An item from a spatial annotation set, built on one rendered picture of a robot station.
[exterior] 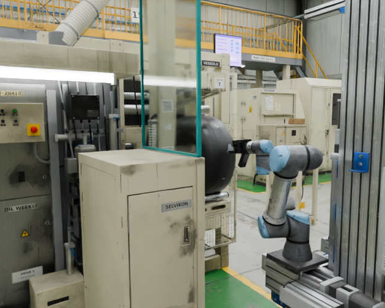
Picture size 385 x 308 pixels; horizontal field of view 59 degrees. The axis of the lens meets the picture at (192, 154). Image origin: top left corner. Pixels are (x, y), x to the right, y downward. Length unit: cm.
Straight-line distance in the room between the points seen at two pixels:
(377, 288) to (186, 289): 87
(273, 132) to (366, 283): 517
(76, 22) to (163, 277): 154
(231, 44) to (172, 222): 534
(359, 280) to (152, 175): 111
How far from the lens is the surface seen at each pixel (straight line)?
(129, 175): 134
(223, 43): 645
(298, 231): 184
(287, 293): 180
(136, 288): 149
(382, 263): 175
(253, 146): 196
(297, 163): 155
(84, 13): 232
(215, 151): 214
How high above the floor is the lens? 145
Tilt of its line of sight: 7 degrees down
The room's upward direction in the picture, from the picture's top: straight up
